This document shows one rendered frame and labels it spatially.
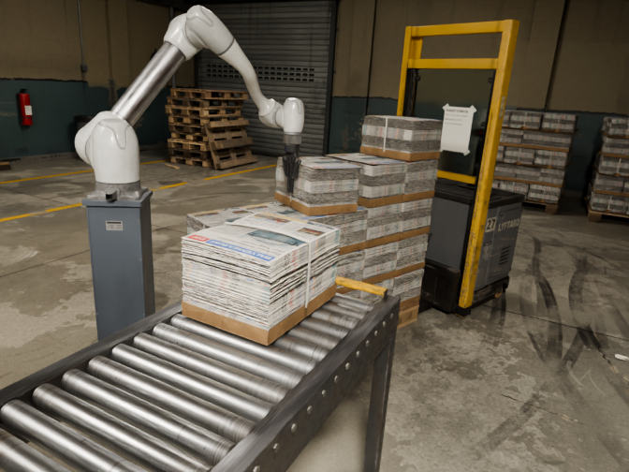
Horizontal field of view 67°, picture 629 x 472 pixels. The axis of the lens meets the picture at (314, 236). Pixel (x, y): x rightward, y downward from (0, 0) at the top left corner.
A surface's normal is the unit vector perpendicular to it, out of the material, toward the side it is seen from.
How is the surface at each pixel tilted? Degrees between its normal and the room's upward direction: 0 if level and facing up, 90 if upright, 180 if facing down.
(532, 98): 90
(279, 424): 0
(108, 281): 90
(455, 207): 90
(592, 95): 90
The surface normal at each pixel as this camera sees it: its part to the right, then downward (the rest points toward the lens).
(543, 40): -0.47, 0.24
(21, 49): 0.88, 0.18
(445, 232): -0.75, 0.15
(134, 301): 0.13, 0.30
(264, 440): 0.06, -0.95
